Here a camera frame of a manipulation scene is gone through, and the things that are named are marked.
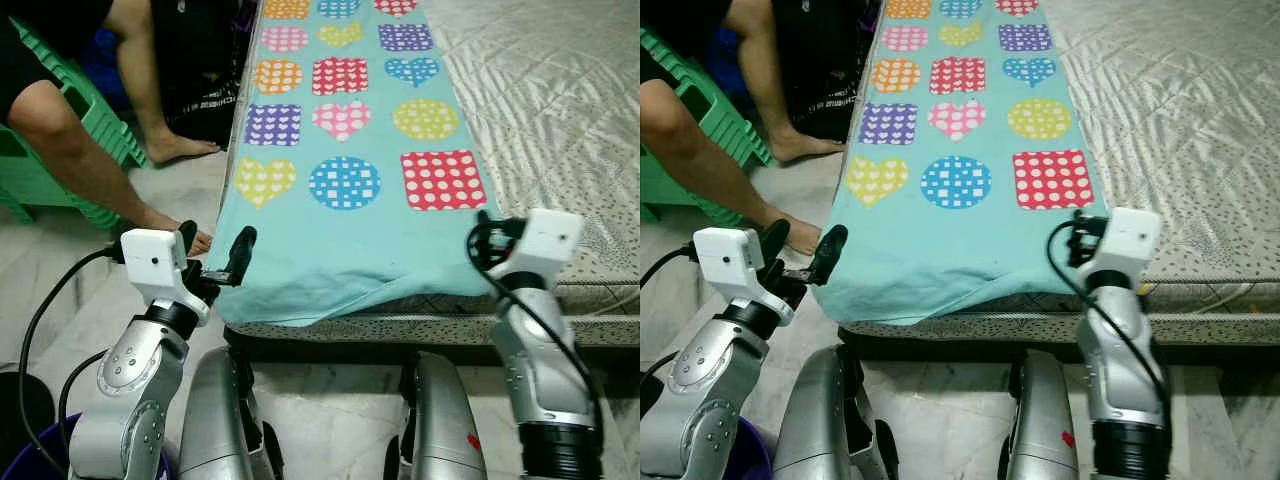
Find adult bare leg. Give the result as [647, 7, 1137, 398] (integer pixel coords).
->
[103, 0, 223, 167]
[0, 80, 213, 257]
[725, 0, 847, 167]
[640, 78, 825, 257]

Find silver left robot leg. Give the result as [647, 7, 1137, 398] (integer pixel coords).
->
[178, 345, 286, 480]
[772, 345, 898, 480]

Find silver robot leg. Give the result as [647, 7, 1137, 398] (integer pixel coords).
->
[997, 350, 1083, 480]
[178, 345, 286, 480]
[383, 350, 489, 480]
[772, 345, 898, 480]

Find green plastic stool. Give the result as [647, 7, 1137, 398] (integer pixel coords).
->
[640, 25, 774, 227]
[0, 18, 151, 231]

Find teal blanket with hearts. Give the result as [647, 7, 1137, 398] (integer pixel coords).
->
[205, 0, 501, 328]
[815, 0, 1111, 328]

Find purple waste bin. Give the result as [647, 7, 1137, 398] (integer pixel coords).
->
[720, 415, 775, 480]
[0, 413, 176, 480]

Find blue plastic item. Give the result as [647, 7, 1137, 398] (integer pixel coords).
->
[712, 25, 749, 86]
[82, 28, 133, 109]

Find silver right robot leg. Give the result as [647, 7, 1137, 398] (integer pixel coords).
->
[997, 350, 1083, 480]
[383, 350, 489, 480]

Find adult black shorts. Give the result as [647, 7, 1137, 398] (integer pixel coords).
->
[640, 0, 736, 89]
[0, 0, 117, 116]

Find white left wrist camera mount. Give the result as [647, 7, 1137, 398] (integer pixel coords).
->
[120, 228, 193, 303]
[692, 227, 769, 303]

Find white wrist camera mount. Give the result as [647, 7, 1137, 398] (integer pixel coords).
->
[508, 208, 585, 279]
[1093, 207, 1164, 279]
[120, 228, 193, 303]
[692, 227, 769, 303]

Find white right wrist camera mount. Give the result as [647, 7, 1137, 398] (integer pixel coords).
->
[508, 208, 585, 279]
[1093, 207, 1164, 279]

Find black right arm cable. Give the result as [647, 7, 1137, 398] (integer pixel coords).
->
[1046, 218, 1173, 411]
[465, 220, 606, 431]

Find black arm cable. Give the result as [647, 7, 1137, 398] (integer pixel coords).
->
[57, 348, 109, 446]
[640, 348, 683, 393]
[1046, 218, 1173, 411]
[465, 220, 606, 431]

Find black left wrist camera cable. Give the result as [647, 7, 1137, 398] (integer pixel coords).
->
[640, 244, 699, 293]
[18, 245, 126, 446]

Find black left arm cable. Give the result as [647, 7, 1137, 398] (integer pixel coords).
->
[57, 348, 109, 446]
[640, 348, 683, 393]

